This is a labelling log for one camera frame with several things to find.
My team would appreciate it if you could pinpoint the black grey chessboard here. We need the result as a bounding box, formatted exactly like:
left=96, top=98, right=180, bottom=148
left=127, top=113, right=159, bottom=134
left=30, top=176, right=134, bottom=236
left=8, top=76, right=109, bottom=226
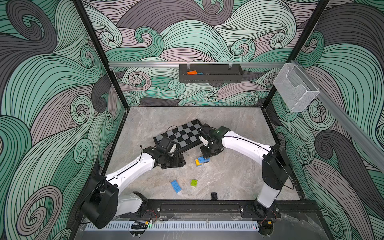
left=153, top=119, right=203, bottom=154

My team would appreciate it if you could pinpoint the aluminium rail back wall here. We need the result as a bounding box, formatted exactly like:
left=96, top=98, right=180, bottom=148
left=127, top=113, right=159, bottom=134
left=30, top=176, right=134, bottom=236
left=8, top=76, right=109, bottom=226
left=109, top=61, right=284, bottom=69

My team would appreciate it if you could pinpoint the aluminium rail wall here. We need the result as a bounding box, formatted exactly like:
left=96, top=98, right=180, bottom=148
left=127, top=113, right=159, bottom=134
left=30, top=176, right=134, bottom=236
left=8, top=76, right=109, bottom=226
left=109, top=61, right=284, bottom=69
left=290, top=60, right=384, bottom=173

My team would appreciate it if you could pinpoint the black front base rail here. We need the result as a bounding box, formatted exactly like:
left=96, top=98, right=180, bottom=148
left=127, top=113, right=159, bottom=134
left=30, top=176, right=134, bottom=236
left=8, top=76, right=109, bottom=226
left=130, top=200, right=320, bottom=221

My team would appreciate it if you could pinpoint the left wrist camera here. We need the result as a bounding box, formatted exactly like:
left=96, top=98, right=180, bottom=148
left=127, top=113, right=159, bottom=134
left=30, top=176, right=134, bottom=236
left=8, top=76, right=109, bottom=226
left=158, top=137, right=177, bottom=154

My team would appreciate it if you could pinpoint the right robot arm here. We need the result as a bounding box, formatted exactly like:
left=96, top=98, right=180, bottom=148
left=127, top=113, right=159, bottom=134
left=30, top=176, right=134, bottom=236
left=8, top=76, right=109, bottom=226
left=198, top=124, right=293, bottom=210

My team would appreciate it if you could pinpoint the clear plastic wall bin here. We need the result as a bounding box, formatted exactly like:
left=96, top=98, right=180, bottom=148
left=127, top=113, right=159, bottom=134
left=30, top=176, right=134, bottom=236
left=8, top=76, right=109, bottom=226
left=273, top=64, right=320, bottom=113

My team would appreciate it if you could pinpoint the black wall tray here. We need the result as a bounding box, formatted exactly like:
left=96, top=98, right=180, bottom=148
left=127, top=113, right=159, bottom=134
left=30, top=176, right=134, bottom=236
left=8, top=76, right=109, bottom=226
left=179, top=65, right=244, bottom=84

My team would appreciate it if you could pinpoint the white slotted cable duct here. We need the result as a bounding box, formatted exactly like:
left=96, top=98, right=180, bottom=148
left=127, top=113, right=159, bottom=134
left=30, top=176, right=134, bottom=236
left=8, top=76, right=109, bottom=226
left=85, top=220, right=260, bottom=232

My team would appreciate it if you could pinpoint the aluminium rail right wall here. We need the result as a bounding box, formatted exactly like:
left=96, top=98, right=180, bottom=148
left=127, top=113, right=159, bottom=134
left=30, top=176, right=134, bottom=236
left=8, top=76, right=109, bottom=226
left=290, top=60, right=384, bottom=173

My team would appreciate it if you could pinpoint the light blue long brick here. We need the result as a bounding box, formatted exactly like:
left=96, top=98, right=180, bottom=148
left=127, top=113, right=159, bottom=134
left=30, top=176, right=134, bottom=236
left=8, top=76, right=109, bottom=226
left=198, top=157, right=210, bottom=164
left=171, top=180, right=182, bottom=194

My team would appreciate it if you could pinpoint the lime green square brick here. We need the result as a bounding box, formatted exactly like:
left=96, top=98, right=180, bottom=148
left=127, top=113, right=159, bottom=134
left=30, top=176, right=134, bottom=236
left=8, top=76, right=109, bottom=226
left=191, top=179, right=198, bottom=187

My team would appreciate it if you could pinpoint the black square brick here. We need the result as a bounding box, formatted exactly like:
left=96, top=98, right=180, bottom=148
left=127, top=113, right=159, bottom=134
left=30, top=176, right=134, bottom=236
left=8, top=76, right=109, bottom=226
left=211, top=192, right=218, bottom=201

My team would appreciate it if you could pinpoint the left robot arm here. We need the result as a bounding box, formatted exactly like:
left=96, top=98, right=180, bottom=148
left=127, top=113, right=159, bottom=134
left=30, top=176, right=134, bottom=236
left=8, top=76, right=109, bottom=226
left=79, top=137, right=185, bottom=229

